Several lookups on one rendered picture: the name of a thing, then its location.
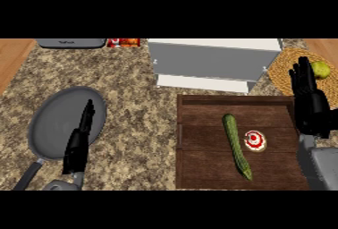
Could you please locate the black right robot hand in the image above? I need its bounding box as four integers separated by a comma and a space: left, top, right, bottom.
288, 55, 338, 140

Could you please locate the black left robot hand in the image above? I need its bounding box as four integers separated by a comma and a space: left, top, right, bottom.
61, 98, 96, 175

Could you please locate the long green squash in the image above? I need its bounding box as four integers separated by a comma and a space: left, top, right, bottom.
220, 113, 256, 182

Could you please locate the white tiered shelf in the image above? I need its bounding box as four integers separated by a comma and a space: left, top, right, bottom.
146, 38, 284, 96

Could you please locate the dark brown wooden tray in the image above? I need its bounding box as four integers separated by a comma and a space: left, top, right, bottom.
175, 94, 312, 191

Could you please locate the grey frying pan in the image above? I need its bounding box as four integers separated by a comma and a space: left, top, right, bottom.
12, 86, 108, 191

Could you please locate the green pear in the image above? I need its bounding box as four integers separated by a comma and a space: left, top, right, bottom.
310, 60, 332, 81

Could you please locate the round wicker placemat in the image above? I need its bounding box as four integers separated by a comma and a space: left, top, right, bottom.
267, 47, 338, 109

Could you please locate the grey appliance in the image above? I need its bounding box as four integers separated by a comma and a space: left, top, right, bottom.
34, 38, 108, 50

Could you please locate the red and orange box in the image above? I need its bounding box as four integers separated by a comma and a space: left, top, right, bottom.
107, 38, 142, 48

